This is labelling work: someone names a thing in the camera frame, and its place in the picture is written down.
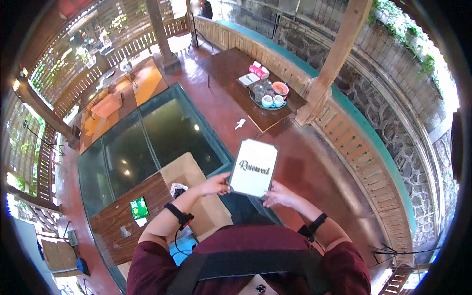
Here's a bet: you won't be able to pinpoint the person's left hand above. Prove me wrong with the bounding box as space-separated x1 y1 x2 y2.
199 172 232 197

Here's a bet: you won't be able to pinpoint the person's right hand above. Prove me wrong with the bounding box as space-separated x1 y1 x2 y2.
262 181 300 209

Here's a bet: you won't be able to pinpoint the person's left fingers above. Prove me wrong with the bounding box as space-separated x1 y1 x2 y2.
214 172 232 196

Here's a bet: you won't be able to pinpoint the person's right fingers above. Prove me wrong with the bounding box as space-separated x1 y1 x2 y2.
262 181 281 208

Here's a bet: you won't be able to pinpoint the white framed table sign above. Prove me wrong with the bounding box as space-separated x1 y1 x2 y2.
228 138 279 200

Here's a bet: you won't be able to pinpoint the white plastic bag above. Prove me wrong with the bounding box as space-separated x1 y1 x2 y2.
170 182 189 200

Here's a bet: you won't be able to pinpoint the black wrist band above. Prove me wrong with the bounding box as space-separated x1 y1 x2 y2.
297 213 328 243
164 202 195 231

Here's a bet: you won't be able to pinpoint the person's body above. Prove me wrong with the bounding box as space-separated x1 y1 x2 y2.
126 223 372 295

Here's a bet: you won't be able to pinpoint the blue cloth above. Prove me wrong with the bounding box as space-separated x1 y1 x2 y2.
168 234 198 267

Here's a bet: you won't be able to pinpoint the glass floor panel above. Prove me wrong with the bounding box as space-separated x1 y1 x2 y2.
77 83 235 293

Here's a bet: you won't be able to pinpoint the green packet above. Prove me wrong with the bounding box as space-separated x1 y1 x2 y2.
129 196 150 220

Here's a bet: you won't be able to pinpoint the round grey serving tray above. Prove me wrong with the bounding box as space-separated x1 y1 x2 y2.
249 82 288 111

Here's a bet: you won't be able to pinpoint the wooden railing with teal top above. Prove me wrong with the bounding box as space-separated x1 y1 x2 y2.
193 16 418 267

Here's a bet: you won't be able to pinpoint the white notepad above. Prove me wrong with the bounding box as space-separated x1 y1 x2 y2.
238 73 261 88

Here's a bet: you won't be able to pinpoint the dark brown low table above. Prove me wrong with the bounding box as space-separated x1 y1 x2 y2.
195 47 307 133

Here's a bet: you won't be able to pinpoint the pink bowl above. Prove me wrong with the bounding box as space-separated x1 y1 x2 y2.
272 81 290 98

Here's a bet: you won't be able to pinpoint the striped wooden low table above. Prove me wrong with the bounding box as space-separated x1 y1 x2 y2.
89 171 175 268

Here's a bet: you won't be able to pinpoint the pink tissue box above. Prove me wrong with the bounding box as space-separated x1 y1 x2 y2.
249 60 270 80

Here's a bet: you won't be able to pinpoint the black tripod stand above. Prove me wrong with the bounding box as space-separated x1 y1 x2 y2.
185 0 214 57

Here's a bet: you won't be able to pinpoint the wooden pillar with stone base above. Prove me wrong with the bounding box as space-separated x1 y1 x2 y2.
145 0 182 75

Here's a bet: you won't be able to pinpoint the brown wooden balustrade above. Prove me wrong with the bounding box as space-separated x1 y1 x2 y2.
52 16 191 119

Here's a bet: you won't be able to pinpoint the cardboard box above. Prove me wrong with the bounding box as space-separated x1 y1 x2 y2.
40 238 84 278

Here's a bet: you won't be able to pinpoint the green hanging plants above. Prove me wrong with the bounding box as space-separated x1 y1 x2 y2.
368 0 445 98

